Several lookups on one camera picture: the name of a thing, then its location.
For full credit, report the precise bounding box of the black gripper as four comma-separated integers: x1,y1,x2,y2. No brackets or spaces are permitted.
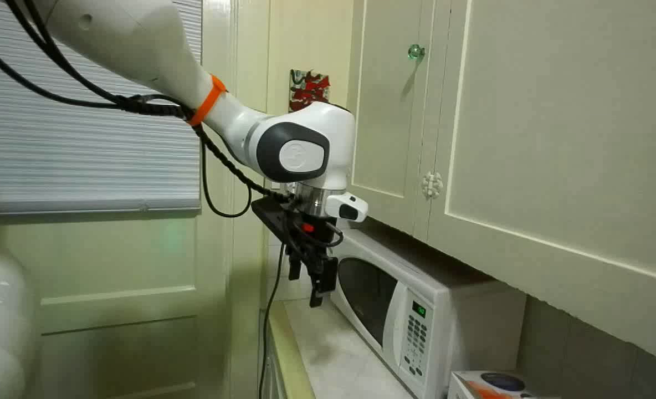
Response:
251,189,346,311

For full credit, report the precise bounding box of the white microwave oven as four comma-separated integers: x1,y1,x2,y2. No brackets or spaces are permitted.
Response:
328,224,527,399

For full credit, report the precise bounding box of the cream cabinet door green knob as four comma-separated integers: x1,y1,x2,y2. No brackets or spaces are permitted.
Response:
346,0,453,240

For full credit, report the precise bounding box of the white panelled door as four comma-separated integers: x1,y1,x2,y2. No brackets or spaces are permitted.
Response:
2,213,235,399

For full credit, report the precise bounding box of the white box orange blue print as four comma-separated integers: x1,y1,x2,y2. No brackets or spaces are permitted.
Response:
446,368,562,399

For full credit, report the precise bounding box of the large white window blind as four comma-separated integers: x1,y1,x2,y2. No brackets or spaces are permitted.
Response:
0,0,204,219

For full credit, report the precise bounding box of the cream cabinet door white knob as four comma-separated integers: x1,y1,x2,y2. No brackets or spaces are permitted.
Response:
425,0,656,371

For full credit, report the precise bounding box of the black power cord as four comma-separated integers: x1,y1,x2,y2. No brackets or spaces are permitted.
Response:
258,247,289,399

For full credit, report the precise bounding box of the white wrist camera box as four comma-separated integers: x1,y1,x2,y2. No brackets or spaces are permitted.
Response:
325,190,370,224

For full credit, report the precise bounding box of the red wall decoration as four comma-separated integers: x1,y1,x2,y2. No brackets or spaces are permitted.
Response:
289,67,332,112

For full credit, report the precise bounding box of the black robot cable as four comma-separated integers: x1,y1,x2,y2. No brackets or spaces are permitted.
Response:
0,0,346,251

